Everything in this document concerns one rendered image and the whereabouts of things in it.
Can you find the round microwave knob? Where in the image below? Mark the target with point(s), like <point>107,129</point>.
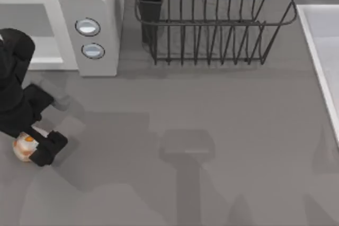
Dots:
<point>93,50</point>
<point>87,27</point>

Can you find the white and orange cup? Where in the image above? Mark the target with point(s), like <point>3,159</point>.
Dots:
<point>23,148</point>

